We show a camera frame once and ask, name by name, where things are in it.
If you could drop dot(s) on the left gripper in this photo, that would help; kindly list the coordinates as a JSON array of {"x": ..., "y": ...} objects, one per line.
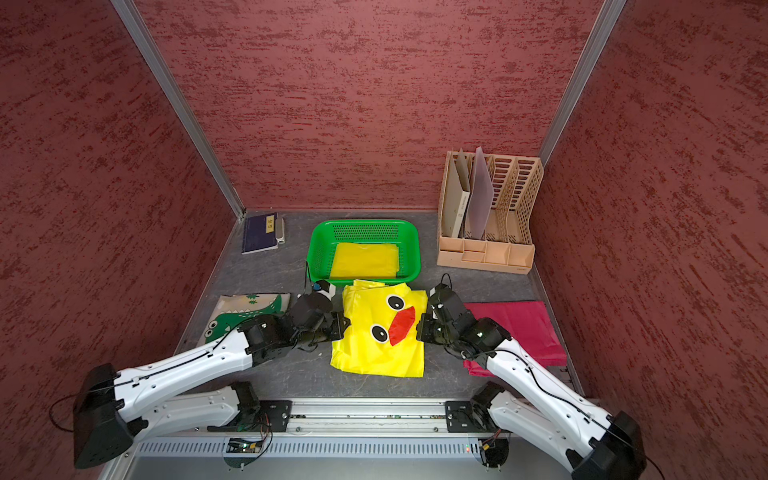
[{"x": 338, "y": 329}]

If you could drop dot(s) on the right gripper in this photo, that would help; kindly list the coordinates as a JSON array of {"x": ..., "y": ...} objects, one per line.
[{"x": 423, "y": 327}]

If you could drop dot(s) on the yellow duck raincoat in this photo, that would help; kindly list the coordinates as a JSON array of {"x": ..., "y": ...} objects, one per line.
[{"x": 381, "y": 339}]

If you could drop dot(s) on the plain yellow raincoat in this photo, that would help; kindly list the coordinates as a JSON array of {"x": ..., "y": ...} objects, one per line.
[{"x": 365, "y": 261}]

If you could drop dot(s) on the green dinosaur raincoat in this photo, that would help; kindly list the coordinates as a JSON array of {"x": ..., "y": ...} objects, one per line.
[{"x": 231, "y": 310}]

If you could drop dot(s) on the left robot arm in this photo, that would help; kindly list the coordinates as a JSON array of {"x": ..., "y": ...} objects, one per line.
[{"x": 115, "y": 410}]

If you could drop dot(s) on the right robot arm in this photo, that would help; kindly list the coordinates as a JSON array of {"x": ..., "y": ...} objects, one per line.
[{"x": 588, "y": 441}]

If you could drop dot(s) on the green plastic basket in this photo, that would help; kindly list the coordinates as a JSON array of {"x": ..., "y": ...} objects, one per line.
[{"x": 327, "y": 235}]

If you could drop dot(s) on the pink folded raincoat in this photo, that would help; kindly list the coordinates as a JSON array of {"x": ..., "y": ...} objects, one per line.
[{"x": 528, "y": 322}]

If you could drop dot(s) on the beige file organizer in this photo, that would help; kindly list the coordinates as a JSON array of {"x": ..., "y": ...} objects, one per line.
[{"x": 506, "y": 245}]

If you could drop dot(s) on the dark blue book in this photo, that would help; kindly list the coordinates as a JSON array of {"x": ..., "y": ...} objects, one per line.
[{"x": 263, "y": 232}]

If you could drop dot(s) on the grey purple folder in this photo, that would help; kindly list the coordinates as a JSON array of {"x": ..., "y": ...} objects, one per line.
[{"x": 481, "y": 197}]

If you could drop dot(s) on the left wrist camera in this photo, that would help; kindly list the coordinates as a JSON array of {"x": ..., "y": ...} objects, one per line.
[{"x": 324, "y": 287}]

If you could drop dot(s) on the aluminium front rail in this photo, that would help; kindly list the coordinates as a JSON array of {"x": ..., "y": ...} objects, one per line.
[{"x": 372, "y": 414}]

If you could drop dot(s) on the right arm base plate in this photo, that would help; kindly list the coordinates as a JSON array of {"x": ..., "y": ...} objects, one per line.
[{"x": 469, "y": 417}]

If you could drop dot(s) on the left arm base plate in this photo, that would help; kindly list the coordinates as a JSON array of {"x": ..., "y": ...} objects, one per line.
[{"x": 271, "y": 416}]

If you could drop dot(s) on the left corner aluminium post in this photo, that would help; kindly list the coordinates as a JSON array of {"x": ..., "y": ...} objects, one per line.
[{"x": 142, "y": 38}]

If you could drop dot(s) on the corner aluminium post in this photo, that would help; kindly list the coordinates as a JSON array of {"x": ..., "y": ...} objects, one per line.
[
  {"x": 604, "y": 24},
  {"x": 142, "y": 38}
]

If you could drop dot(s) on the right corner aluminium post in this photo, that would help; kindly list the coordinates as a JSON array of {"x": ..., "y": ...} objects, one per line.
[{"x": 604, "y": 24}]

